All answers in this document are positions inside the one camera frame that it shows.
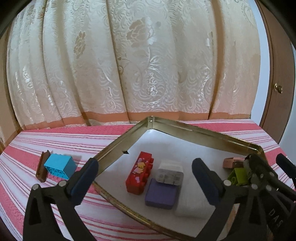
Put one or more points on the cream floral curtain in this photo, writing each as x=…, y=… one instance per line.
x=109, y=62

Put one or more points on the green toy brick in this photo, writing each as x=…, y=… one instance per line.
x=238, y=177

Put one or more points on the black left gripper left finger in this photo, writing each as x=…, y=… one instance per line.
x=40, y=222

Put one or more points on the brown wooden door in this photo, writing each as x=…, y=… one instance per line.
x=282, y=71

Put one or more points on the brown comb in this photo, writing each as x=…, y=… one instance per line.
x=41, y=172

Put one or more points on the blue toy building brick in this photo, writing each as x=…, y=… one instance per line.
x=61, y=166

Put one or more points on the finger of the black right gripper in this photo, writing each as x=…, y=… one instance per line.
x=286, y=165
x=264, y=174

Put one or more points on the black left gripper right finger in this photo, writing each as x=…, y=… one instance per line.
x=249, y=222

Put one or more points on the pink small box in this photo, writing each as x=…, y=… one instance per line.
x=234, y=162

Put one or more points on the gold metal tin box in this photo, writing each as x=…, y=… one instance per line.
x=211, y=140

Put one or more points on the white power adapter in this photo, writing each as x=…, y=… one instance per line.
x=170, y=172

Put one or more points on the brass door knob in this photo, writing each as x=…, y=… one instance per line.
x=278, y=88

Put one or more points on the red toy building brick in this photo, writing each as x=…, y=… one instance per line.
x=138, y=177

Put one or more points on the red white striped cloth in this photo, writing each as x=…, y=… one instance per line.
x=20, y=159

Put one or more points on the purple square block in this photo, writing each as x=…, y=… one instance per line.
x=161, y=195

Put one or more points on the white paper box liner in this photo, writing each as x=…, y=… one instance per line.
x=163, y=147

